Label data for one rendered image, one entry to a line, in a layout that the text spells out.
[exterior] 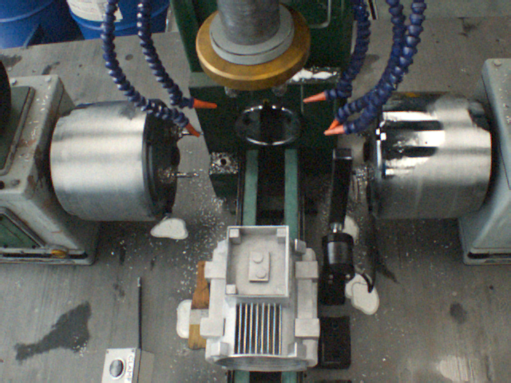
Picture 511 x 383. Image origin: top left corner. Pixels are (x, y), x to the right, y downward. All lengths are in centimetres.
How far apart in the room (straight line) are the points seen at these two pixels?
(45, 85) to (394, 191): 73
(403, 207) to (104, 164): 55
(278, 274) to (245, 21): 40
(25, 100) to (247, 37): 53
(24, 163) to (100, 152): 15
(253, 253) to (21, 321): 67
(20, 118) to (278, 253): 57
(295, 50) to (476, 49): 90
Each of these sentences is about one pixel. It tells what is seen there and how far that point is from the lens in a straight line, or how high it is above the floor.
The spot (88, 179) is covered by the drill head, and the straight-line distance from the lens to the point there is 99.
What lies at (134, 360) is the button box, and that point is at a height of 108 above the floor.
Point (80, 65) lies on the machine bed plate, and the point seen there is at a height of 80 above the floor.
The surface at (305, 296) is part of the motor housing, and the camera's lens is 87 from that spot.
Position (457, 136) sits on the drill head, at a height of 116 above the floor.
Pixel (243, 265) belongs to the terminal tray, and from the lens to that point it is 84.
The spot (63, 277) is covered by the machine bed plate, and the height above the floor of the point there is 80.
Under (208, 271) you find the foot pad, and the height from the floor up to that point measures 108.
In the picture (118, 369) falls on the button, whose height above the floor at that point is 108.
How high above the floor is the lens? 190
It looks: 60 degrees down
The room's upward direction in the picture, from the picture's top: 11 degrees counter-clockwise
